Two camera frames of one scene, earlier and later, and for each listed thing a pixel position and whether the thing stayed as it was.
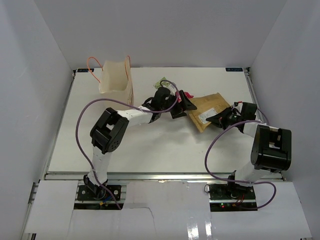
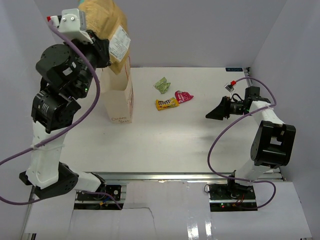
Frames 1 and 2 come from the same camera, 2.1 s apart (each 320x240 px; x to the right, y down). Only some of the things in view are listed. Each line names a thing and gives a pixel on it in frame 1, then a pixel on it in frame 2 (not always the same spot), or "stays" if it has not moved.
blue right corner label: [234, 69] stays
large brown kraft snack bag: [207, 106] to [107, 20]
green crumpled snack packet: [161, 83] stays
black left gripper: [185, 105] to [101, 47]
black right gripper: [221, 117] to [224, 110]
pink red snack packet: [178, 97] stays
